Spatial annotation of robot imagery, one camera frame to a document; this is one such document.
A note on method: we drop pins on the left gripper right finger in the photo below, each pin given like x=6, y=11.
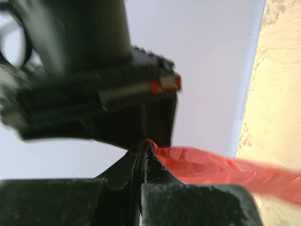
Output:
x=165, y=201

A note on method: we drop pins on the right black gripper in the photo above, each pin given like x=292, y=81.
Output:
x=117, y=105

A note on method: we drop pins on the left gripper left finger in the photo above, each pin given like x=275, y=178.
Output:
x=110, y=199

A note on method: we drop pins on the red plastic trash bag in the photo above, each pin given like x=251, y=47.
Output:
x=197, y=166

